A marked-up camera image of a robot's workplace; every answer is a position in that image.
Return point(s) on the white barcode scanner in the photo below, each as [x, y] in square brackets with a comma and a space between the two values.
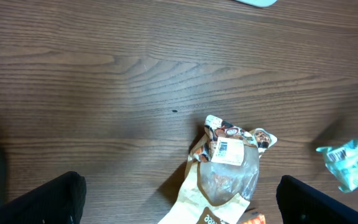
[258, 3]

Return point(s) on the brown white snack pouch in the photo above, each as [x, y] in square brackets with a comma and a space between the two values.
[221, 174]

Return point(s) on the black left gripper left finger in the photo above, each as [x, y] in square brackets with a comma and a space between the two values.
[60, 200]

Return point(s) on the teal snack packet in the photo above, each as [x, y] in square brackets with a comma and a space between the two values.
[342, 162]

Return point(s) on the orange red snack packet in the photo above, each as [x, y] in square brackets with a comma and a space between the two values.
[253, 216]

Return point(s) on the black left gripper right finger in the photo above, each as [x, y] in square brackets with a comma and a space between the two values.
[300, 203]

